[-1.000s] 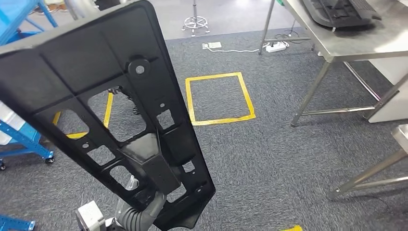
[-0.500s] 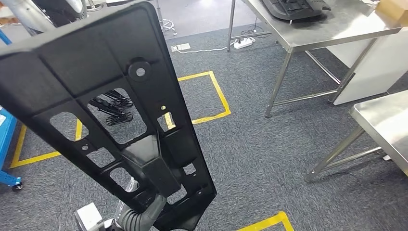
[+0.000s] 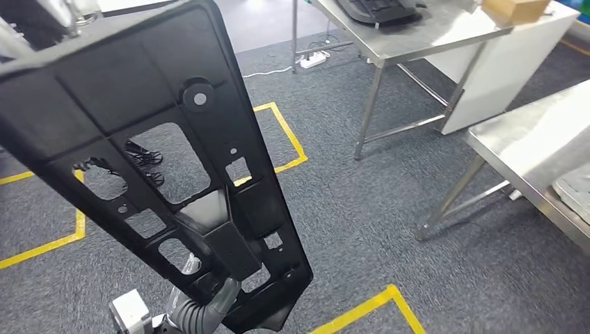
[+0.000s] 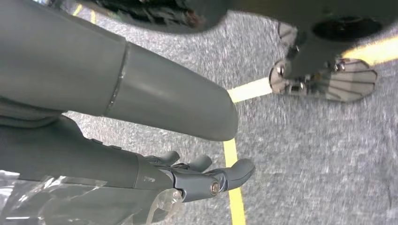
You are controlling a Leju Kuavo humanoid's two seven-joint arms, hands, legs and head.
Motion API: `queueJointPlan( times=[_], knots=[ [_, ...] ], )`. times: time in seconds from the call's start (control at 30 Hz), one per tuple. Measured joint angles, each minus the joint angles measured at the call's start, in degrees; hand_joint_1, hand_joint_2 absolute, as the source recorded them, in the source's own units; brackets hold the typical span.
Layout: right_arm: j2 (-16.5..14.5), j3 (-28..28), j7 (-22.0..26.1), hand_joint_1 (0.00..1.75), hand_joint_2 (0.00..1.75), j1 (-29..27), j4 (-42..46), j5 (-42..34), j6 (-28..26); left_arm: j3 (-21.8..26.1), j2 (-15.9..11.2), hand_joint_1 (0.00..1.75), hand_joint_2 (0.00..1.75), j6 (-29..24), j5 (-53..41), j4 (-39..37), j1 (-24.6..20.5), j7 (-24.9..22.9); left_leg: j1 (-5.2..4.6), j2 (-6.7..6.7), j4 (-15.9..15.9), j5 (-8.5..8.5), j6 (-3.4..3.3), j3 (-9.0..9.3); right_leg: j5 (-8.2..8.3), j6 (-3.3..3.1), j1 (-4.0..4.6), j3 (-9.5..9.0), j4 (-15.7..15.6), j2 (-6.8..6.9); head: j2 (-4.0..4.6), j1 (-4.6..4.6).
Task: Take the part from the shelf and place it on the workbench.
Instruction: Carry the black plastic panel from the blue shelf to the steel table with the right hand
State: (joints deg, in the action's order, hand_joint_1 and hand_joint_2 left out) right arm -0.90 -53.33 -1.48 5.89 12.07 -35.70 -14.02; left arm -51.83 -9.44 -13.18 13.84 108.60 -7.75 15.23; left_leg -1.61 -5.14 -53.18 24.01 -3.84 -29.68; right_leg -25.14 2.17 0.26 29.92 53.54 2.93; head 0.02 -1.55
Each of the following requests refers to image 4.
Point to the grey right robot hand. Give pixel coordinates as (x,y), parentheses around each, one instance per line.
(140,90)

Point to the slotted robot foot plate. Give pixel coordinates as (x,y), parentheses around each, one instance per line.
(351,84)

